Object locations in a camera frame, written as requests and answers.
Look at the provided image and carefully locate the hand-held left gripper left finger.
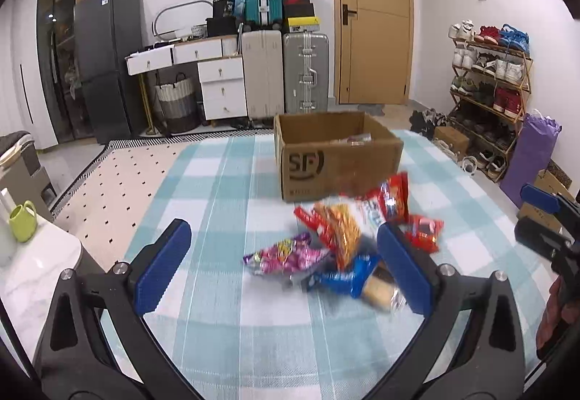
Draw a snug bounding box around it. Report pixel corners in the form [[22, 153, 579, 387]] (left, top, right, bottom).
[[34, 219, 200, 400]]

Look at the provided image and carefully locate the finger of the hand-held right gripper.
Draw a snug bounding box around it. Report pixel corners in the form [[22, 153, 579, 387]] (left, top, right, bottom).
[[514, 216, 575, 261], [520, 184, 580, 222]]

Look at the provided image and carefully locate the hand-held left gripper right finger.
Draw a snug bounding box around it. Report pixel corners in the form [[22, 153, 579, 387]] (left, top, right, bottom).
[[367, 222, 526, 400]]

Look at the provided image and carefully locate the clear cracker packet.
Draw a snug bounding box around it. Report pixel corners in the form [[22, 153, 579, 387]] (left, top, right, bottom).
[[360, 264, 404, 312]]

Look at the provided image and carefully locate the small red snack packet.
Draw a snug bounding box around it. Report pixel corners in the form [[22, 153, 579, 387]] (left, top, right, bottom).
[[403, 215, 444, 253]]

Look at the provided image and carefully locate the blue snack packet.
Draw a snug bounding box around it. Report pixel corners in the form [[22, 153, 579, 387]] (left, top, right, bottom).
[[303, 254, 381, 299]]

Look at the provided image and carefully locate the white red-ended snack packet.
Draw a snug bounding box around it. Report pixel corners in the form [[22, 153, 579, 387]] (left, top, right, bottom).
[[294, 194, 386, 247]]

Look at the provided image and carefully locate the orange snack packet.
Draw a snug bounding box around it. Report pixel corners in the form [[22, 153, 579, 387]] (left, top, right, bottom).
[[312, 202, 363, 271]]

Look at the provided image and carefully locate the large red snack packet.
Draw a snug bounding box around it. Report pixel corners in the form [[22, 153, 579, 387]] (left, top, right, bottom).
[[378, 172, 411, 224]]

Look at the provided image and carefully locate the pink purple snack packet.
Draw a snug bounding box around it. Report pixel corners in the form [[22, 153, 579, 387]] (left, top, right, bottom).
[[242, 232, 331, 279]]

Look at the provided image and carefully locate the brown cardboard box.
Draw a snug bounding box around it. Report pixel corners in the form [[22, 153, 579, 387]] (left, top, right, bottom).
[[274, 111, 404, 202]]

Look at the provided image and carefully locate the person's right hand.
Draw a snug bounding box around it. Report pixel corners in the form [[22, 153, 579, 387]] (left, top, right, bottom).
[[536, 278, 572, 359]]

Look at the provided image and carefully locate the printed cardboard carton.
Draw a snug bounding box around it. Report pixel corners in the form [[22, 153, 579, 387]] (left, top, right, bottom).
[[519, 169, 577, 231]]

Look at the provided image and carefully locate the cream dotted rug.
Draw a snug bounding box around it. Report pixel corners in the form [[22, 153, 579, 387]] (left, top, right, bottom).
[[51, 133, 273, 258]]

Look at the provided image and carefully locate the checkered teal tablecloth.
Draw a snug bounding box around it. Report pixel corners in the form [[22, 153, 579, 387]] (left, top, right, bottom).
[[102, 128, 565, 400]]

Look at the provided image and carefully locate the group of assorted shoes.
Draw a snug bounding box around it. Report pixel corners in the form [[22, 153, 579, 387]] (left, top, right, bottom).
[[448, 20, 531, 176]]

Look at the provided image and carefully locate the small cardboard box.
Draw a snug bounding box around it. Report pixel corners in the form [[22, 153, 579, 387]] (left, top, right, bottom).
[[434, 126, 471, 155]]

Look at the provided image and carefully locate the white marble side table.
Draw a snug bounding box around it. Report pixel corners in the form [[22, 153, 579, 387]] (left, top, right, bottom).
[[0, 201, 83, 364]]

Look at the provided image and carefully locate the wooden shoe rack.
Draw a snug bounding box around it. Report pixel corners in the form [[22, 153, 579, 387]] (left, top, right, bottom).
[[448, 26, 534, 183]]

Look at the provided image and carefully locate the pair of black floor shoes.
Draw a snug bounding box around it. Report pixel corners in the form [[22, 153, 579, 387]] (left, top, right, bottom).
[[409, 109, 449, 139]]

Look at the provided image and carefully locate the pale snack packet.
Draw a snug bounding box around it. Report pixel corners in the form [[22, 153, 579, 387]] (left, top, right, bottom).
[[334, 134, 373, 146]]

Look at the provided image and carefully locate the green mug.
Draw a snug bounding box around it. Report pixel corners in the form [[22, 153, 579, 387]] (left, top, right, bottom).
[[9, 201, 38, 243]]

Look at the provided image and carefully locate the grey woven laundry basket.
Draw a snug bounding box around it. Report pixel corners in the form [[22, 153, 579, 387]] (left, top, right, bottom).
[[154, 73, 197, 133]]

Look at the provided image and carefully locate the grey beige chair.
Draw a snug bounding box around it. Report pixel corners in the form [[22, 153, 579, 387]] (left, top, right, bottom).
[[0, 131, 57, 220]]

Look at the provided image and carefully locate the white drawer desk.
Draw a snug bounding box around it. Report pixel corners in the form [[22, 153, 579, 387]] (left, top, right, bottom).
[[126, 35, 248, 122]]

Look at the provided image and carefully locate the dark grey refrigerator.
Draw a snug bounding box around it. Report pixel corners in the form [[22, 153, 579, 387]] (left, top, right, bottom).
[[74, 0, 148, 145]]

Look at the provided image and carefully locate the beige suitcase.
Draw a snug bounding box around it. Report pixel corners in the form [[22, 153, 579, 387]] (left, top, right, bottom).
[[240, 29, 285, 120]]

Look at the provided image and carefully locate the silver suitcase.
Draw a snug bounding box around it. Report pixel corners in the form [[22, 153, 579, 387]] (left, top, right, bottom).
[[283, 32, 330, 114]]

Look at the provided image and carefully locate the wooden door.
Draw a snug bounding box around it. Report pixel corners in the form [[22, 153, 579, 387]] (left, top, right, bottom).
[[330, 0, 415, 106]]

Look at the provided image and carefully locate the oval metal-framed mirror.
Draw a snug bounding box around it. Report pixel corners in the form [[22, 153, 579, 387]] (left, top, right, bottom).
[[153, 0, 214, 41]]

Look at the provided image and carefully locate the black storage box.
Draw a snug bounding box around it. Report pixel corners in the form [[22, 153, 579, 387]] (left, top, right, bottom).
[[206, 17, 239, 37]]

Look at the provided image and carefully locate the yellow black shoe box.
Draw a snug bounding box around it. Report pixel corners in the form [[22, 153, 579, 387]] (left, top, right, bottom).
[[287, 16, 322, 34]]

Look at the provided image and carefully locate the tall glass-door cabinet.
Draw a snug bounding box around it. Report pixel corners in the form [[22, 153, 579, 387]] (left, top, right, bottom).
[[36, 0, 109, 145]]

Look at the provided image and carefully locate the plain black shoe box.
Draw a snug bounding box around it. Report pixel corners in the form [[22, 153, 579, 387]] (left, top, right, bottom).
[[283, 1, 315, 18]]

